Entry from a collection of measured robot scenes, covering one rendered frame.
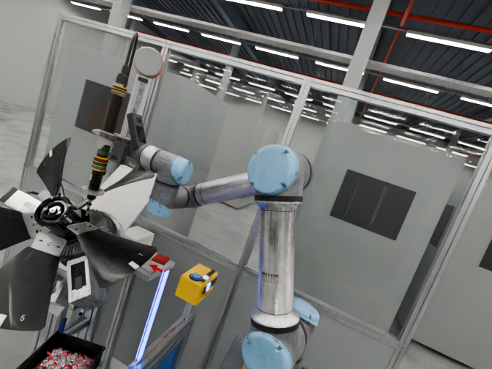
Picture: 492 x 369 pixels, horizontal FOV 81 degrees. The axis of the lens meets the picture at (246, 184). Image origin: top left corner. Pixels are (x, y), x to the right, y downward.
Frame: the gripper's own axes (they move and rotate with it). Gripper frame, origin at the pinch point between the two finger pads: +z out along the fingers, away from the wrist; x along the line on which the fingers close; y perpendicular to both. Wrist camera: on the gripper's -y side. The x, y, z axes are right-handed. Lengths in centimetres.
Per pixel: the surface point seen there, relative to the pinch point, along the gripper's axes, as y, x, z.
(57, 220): 32.1, -6.8, 1.1
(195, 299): 52, 23, -43
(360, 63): -189, 425, -34
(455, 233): -4, 75, -129
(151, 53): -40, 55, 38
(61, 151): 15.4, 9.1, 26.7
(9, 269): 48, -17, 3
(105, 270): 38.1, -7.4, -23.0
